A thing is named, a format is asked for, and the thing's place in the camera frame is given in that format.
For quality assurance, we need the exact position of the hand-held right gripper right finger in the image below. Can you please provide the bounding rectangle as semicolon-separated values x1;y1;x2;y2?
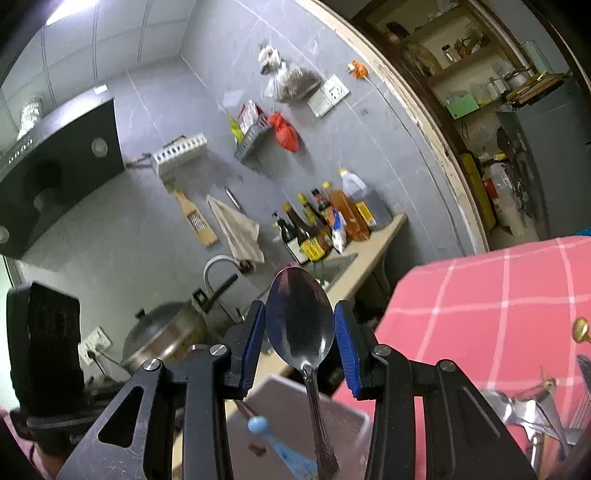
333;300;539;480

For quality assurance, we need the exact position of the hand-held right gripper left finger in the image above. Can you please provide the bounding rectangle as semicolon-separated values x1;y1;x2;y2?
55;300;267;480

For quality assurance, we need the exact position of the large metal spoon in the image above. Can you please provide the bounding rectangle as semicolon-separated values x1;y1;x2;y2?
265;267;341;480

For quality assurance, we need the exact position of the perforated pale utensil holder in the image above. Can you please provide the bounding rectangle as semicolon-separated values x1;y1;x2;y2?
222;374;372;480

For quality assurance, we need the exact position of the person's left forearm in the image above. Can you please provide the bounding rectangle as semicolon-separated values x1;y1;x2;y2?
0;406;61;480

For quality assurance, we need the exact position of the white socket with plug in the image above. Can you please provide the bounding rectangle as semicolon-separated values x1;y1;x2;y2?
78;327;112;365

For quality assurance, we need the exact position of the metal kitchen sink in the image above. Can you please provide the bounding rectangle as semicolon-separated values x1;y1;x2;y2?
318;251;358;284

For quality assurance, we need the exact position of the blue plastic spoon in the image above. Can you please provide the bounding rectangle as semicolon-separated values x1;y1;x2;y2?
247;415;318;480

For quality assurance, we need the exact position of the curved metal faucet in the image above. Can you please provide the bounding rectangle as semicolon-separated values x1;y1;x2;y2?
202;255;246;324

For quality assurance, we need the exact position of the wok with metal lid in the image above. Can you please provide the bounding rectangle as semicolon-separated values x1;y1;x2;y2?
121;301;208;374

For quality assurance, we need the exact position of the dark bottle with yellow label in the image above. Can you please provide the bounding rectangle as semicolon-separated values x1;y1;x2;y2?
283;202;329;263

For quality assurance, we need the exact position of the white bottle with blue cap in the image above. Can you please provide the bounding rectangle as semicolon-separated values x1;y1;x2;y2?
331;210;348;253

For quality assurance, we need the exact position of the black sauce bottle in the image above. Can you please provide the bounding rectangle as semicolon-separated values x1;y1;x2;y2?
271;211;305;265

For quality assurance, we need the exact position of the beige hanging towel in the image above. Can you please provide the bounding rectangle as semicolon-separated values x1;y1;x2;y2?
206;194;266;264

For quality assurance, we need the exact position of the orange oil bottle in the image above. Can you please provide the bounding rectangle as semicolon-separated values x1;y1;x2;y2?
322;181;371;241

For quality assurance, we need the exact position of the wooden grater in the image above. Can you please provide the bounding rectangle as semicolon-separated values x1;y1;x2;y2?
164;178;219;247

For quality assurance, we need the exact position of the red-capped sauce bottle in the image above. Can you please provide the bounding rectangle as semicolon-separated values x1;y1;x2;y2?
311;188;335;232

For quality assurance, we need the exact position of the large dark oil jug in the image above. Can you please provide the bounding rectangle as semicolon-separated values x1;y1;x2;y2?
338;167;393;230

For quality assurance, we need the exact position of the pink checked tablecloth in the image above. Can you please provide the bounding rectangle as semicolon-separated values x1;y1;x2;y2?
330;235;591;480

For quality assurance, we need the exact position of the small metal spoon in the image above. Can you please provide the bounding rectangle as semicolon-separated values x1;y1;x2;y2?
482;389;525;428

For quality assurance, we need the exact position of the black range hood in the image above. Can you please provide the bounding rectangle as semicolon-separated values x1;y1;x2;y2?
0;95;126;259

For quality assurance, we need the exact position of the yellow crate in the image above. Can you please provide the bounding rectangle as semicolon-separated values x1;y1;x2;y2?
459;152;497;232

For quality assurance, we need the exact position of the red plastic bag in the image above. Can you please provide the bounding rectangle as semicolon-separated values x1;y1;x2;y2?
268;112;301;152

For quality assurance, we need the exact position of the clear plastic jug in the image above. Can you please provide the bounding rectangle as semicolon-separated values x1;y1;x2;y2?
482;161;527;236

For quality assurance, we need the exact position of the red and white packet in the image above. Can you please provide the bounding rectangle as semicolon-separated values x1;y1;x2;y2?
239;99;264;134

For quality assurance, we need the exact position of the clear bag of dried goods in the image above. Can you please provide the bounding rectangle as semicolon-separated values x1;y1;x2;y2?
259;42;322;103

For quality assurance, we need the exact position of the green box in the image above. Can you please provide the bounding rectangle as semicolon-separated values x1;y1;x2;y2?
444;93;480;120

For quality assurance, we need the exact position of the grey refrigerator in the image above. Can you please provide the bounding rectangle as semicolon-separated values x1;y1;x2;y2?
496;76;591;241

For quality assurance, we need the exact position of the wooden storage shelf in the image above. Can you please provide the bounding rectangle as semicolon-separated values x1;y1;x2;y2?
360;0;546;153

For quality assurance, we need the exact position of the metal pot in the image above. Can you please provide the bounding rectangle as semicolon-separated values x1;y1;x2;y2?
503;68;536;90

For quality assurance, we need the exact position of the ceiling light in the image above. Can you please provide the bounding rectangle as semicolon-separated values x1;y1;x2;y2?
46;0;100;26

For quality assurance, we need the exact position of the grey wall basket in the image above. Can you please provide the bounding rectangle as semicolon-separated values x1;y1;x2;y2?
233;124;274;163

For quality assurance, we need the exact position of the white wall knife rack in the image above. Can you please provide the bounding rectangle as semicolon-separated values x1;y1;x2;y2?
151;133;208;178

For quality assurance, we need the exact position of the worn wooden door frame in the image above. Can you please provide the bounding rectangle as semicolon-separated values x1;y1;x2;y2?
295;0;490;254

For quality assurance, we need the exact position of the silver foil exhaust duct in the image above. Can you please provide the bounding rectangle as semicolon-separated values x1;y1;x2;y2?
17;96;44;139

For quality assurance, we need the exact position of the white wall socket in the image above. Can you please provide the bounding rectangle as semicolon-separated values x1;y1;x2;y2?
308;75;350;117

